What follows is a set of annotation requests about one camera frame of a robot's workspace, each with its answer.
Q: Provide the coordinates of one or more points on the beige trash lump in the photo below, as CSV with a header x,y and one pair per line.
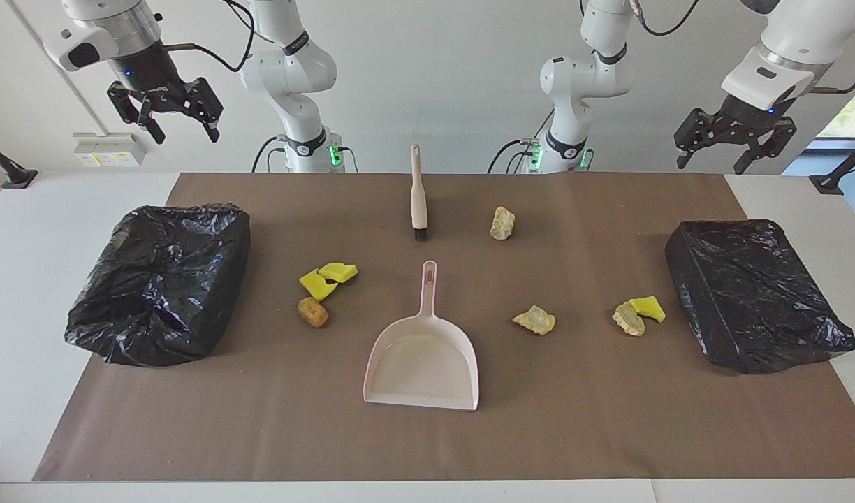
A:
x,y
628,320
501,223
535,320

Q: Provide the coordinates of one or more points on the brown paper table mat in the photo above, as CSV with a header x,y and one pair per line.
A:
x,y
427,447

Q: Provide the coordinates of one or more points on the yellow sponge piece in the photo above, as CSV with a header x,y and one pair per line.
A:
x,y
318,284
339,272
648,307

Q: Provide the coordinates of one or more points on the black stand with base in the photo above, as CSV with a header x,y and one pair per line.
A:
x,y
8,175
829,183

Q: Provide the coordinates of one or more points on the beige hand brush black bristles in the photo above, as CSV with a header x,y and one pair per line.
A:
x,y
418,195

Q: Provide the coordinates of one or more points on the brown oval bread lump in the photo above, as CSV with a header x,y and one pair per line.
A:
x,y
313,312

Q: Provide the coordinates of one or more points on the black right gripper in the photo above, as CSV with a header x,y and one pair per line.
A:
x,y
151,73

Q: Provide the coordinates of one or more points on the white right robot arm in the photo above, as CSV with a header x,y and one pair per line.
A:
x,y
291,70

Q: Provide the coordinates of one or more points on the pink plastic dustpan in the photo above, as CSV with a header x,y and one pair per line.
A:
x,y
420,363

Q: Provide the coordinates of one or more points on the white wall socket box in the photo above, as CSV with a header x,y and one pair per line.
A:
x,y
108,149

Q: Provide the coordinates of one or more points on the black bag lined bin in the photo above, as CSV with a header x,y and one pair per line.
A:
x,y
155,293
749,293

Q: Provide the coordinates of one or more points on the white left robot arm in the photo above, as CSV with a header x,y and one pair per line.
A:
x,y
588,77

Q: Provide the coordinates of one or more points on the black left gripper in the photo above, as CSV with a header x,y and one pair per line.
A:
x,y
745,112

